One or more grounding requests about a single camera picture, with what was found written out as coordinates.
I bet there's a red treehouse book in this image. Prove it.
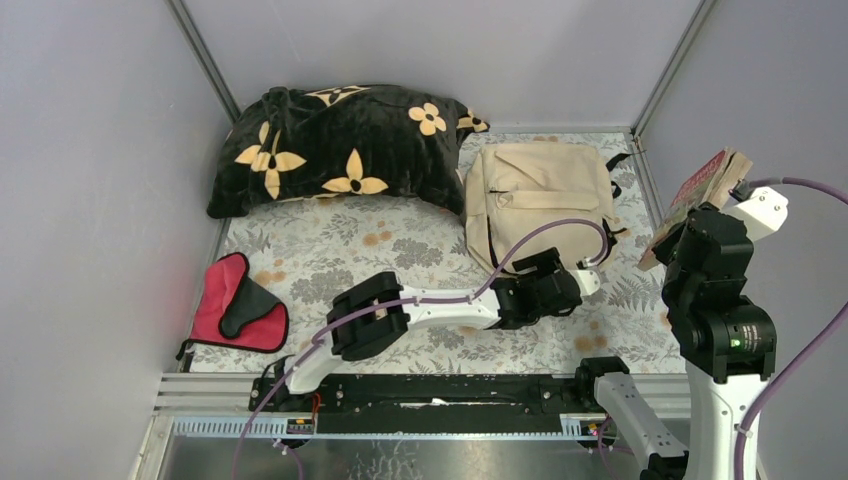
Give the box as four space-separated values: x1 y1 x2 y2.
636 147 753 271

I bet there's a beige canvas student bag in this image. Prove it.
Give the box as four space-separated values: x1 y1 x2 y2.
464 141 628 274

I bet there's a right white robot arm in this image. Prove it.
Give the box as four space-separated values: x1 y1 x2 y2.
573 203 777 479

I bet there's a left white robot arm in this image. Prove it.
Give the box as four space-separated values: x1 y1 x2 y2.
271 249 600 411

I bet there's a black floral pillow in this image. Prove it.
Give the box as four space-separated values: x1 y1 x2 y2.
206 84 489 219

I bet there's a floral patterned table mat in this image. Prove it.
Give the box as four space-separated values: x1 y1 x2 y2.
223 133 684 374

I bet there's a red and black pouch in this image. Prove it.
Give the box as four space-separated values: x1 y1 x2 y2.
176 252 289 360

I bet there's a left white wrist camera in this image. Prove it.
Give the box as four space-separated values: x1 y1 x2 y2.
570 259 602 297

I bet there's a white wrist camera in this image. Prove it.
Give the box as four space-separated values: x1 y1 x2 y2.
721 187 788 242
570 259 602 297

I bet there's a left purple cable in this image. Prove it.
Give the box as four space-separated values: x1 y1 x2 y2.
228 218 611 480

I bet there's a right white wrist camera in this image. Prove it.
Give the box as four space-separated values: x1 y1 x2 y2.
721 187 788 242

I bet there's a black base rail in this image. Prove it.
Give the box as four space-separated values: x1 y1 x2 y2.
248 374 605 435

